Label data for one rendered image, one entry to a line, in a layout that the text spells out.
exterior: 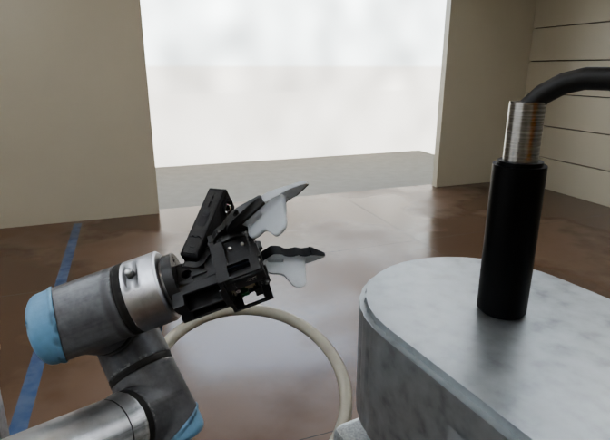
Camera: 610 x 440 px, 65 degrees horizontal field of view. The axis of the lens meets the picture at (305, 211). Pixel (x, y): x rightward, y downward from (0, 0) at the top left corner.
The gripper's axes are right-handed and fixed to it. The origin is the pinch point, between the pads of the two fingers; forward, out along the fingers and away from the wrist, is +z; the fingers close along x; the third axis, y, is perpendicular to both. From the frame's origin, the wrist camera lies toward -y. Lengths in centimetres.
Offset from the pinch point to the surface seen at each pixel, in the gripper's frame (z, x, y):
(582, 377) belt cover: 10.2, 13.7, 32.2
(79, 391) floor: -150, -221, -115
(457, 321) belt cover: 5.7, 10.6, 24.2
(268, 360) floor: -39, -257, -107
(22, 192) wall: -278, -326, -461
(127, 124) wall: -133, -306, -498
